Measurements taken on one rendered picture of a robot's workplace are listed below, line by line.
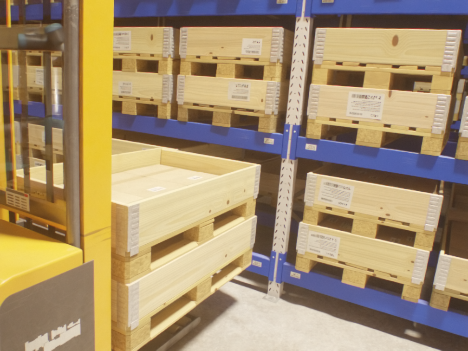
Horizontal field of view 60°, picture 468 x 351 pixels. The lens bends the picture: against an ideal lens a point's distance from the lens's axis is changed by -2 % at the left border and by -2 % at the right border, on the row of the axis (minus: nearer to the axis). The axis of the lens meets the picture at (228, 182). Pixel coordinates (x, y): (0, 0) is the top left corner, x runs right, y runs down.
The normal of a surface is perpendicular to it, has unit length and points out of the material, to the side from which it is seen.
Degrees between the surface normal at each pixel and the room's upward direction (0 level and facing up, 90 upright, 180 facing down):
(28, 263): 0
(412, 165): 90
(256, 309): 0
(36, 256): 0
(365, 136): 90
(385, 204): 90
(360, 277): 90
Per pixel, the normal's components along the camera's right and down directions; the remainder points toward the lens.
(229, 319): 0.07, -0.97
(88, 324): 0.87, 0.18
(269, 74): -0.50, 0.17
